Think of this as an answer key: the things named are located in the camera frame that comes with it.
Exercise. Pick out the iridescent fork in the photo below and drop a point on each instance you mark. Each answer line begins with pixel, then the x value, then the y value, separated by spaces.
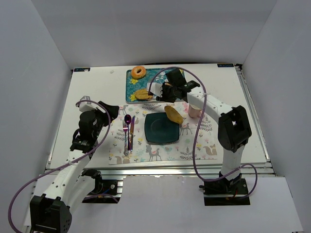
pixel 125 130

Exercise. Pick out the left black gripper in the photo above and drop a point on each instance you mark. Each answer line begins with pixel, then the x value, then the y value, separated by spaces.
pixel 103 114

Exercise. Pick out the purple spoon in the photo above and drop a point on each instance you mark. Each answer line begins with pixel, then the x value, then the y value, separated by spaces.
pixel 127 120

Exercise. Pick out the pink mug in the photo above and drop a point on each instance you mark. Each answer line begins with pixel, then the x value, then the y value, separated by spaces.
pixel 194 111

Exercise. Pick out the bagel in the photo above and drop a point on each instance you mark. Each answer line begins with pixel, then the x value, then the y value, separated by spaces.
pixel 138 72

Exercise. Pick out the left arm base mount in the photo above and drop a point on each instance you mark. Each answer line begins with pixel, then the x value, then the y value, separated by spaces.
pixel 107 187

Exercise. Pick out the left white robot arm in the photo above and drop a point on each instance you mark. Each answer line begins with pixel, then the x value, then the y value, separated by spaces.
pixel 52 211

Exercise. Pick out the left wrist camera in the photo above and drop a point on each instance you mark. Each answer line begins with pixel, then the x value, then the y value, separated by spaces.
pixel 85 104

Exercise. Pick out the long bread roll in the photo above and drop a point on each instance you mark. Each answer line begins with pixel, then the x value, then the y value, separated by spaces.
pixel 173 115

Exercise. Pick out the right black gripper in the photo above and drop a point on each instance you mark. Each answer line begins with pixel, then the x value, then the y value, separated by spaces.
pixel 164 91

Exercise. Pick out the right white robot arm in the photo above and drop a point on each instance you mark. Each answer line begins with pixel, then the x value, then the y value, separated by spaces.
pixel 233 124

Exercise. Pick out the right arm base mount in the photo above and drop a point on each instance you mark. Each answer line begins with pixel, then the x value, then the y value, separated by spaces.
pixel 225 192

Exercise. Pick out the animal pattern placemat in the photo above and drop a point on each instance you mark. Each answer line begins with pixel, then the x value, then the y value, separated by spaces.
pixel 196 137

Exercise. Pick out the dark green square plate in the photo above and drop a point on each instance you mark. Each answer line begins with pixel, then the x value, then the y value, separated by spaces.
pixel 160 130

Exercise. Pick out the left bread slice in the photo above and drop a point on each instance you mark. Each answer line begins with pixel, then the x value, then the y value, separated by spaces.
pixel 143 94

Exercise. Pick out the teal floral tray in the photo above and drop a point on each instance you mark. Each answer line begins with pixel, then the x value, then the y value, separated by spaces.
pixel 132 85

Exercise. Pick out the iridescent knife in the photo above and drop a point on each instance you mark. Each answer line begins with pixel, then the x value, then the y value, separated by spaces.
pixel 132 133

